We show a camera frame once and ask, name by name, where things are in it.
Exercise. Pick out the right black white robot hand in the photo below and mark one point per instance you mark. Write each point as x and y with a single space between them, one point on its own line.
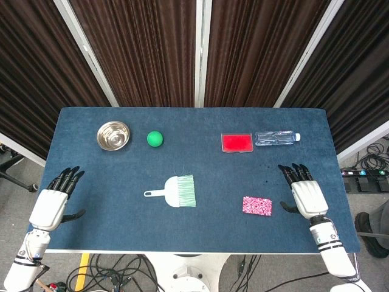
308 197

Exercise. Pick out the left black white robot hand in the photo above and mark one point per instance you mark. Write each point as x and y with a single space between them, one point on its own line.
47 210

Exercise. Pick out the red white patterned card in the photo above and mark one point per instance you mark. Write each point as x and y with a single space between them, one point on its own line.
257 206

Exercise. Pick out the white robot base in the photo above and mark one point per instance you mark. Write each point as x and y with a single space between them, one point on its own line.
188 273

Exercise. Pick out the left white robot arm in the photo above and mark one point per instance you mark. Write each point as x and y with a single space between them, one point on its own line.
21 273

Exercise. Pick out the black chair base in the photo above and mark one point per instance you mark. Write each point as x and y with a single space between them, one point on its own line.
12 173

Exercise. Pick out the clear plastic water bottle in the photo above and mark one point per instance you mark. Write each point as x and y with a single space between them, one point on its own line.
275 138

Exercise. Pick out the black shoe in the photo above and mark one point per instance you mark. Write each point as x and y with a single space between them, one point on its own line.
369 231

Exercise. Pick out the grey trouser leg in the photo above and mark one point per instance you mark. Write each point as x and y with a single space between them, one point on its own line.
383 216

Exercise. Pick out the clear case with red insert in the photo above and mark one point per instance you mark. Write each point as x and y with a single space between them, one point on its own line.
237 143

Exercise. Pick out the stainless steel bowl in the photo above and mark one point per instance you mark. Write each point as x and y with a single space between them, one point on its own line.
113 136

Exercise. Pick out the blue fabric table cover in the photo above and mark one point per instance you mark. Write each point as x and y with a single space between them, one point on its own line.
194 231

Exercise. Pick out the white brush with green bristles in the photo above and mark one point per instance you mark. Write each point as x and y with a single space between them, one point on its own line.
174 191

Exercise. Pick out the green ball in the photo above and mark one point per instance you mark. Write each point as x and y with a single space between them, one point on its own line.
155 139

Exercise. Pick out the brown pleated curtain panel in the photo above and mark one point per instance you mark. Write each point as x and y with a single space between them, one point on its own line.
258 51
358 76
36 76
146 51

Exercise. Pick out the white partition rail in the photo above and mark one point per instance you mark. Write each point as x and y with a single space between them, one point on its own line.
363 141
21 150

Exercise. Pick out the white partition post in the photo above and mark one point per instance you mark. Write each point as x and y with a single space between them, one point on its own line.
308 54
86 54
203 54

